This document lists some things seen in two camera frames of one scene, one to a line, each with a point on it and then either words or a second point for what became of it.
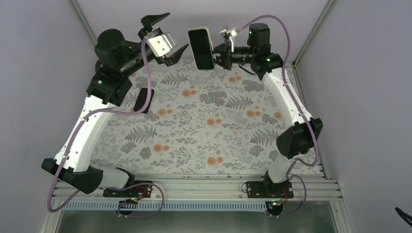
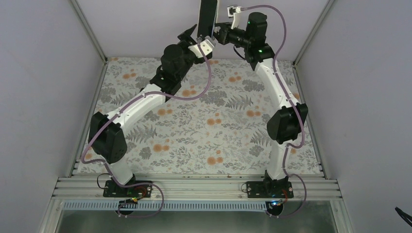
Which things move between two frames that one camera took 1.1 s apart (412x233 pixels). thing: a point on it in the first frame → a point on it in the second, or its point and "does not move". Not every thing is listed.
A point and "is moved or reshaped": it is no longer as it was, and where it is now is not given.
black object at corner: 401,213 does not move
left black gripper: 147,22 → 186,39
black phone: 202,47 is moved or reshaped
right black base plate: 267,190 does not move
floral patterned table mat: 214,120 does not move
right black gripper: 225,59 → 223,37
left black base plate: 139,191 does not move
